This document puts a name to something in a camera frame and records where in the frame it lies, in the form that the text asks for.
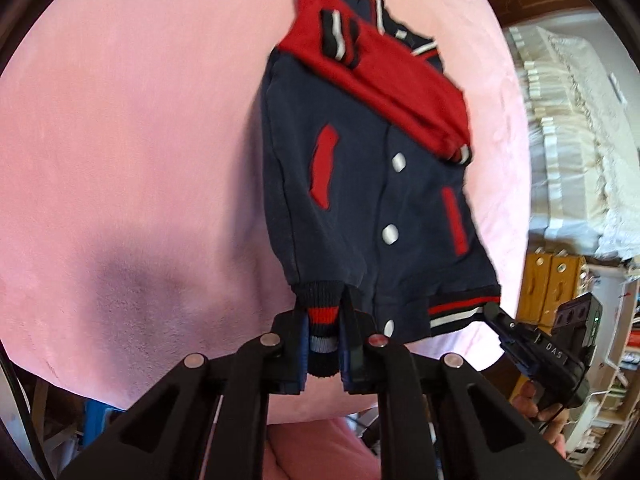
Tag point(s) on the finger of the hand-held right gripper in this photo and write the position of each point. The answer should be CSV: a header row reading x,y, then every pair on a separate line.
x,y
502,327

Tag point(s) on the navy and red varsity jacket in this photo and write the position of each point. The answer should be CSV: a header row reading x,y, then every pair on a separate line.
x,y
360,195

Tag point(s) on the white lace covered furniture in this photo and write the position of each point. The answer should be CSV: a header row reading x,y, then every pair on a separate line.
x,y
575,150

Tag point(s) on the light wooden drawer cabinet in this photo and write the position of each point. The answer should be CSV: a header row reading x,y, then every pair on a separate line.
x,y
550,285

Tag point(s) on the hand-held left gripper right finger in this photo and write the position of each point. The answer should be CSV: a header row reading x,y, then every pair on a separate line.
x,y
385,385

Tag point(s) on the pink fleece blanket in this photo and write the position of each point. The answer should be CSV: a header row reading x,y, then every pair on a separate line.
x,y
125,185

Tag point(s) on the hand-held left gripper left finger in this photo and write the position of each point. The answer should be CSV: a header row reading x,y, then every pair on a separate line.
x,y
260,385

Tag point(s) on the person's pink fleece clothing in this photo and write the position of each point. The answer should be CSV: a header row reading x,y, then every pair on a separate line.
x,y
320,450

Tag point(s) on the blue plastic stool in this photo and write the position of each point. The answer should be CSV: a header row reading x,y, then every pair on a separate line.
x,y
102,422

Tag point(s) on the person's right hand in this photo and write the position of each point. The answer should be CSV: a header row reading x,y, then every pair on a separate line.
x,y
542,425

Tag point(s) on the cluttered white shelf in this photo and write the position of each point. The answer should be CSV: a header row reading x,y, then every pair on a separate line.
x,y
620,370

